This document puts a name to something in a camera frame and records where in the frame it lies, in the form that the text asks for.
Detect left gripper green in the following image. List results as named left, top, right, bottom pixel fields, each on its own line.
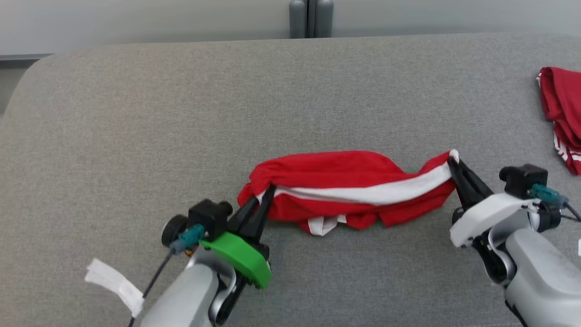
left=200, top=184, right=276, bottom=289

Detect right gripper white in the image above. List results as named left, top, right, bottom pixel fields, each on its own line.
left=448, top=158, right=541, bottom=248

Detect red Bulls 23 shorts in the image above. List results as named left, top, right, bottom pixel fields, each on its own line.
left=237, top=150, right=460, bottom=237

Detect red shirt with white sleeves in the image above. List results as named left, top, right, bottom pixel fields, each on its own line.
left=537, top=67, right=581, bottom=177

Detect teal cable connector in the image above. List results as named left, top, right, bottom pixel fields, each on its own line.
left=528, top=183, right=570, bottom=209
left=170, top=224, right=206, bottom=255

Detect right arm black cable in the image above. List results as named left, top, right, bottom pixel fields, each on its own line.
left=562, top=202, right=581, bottom=224

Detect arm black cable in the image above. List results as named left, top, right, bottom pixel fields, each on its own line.
left=562, top=202, right=581, bottom=224
left=129, top=251, right=176, bottom=327

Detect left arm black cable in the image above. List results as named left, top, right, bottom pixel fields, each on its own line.
left=129, top=251, right=176, bottom=327

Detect white tape cable label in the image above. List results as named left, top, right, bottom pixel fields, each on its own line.
left=85, top=258, right=145, bottom=318

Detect grey partition post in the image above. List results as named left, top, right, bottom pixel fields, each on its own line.
left=289, top=0, right=335, bottom=40

